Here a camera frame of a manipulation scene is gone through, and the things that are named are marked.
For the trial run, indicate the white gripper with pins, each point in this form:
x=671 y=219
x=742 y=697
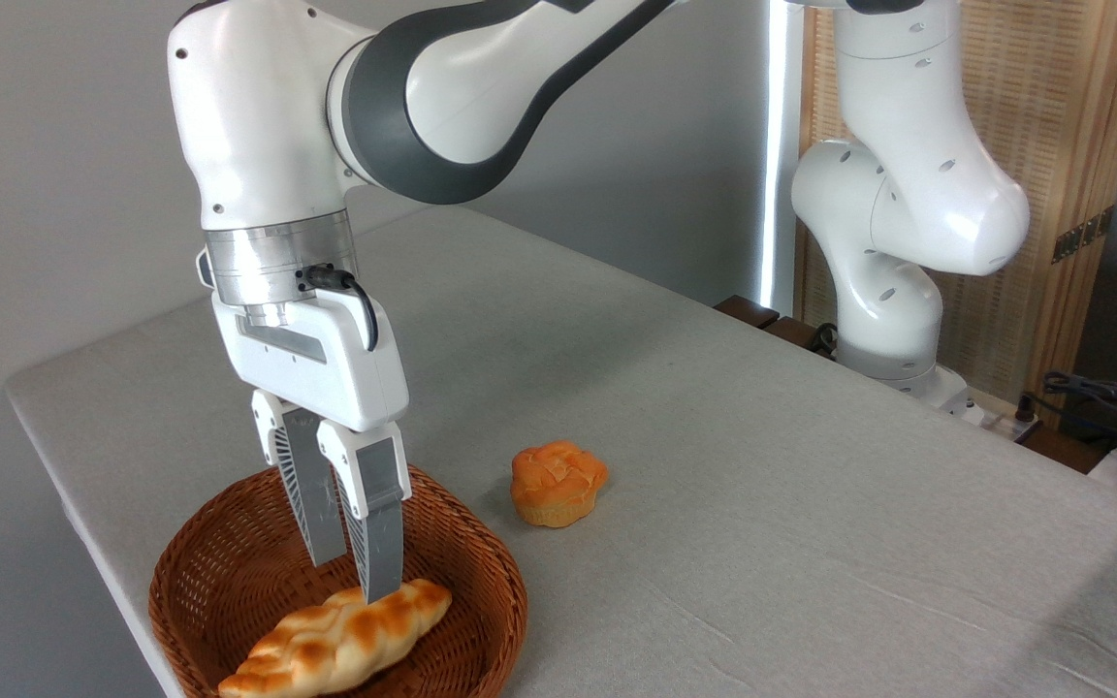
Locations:
x=326 y=373

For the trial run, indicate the braided bread loaf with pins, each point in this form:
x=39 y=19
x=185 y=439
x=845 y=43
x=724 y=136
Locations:
x=345 y=645

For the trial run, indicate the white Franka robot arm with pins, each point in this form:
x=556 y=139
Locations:
x=258 y=116

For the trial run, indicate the brown wicker basket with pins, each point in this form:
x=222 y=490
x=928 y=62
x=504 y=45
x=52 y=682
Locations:
x=229 y=572

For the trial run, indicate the orange muffin bread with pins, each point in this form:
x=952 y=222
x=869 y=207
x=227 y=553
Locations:
x=558 y=485

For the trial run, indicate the grey tablecloth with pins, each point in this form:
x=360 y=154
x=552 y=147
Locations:
x=714 y=417

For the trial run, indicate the dark brown wooden block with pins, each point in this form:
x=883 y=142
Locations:
x=748 y=310
x=796 y=334

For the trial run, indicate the dark metal screen hinge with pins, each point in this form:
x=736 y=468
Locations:
x=1082 y=235

